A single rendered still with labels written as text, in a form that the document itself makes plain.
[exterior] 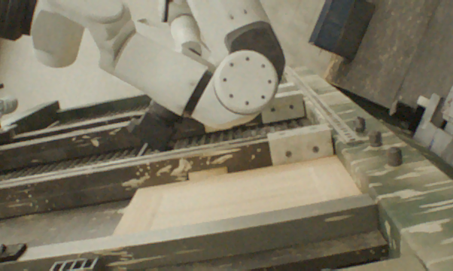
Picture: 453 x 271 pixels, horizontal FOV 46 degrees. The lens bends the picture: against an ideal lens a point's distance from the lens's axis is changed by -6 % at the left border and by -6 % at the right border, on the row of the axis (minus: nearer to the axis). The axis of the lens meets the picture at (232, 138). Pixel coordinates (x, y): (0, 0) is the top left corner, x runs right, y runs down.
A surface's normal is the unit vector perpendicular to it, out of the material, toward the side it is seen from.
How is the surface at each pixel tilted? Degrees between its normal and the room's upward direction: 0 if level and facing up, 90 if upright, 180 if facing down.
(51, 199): 90
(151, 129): 90
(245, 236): 90
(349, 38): 90
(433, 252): 57
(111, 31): 135
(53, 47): 106
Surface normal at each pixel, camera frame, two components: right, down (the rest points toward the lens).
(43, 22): 0.04, 0.76
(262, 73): 0.11, -0.10
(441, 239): -0.18, -0.96
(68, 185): -0.01, 0.22
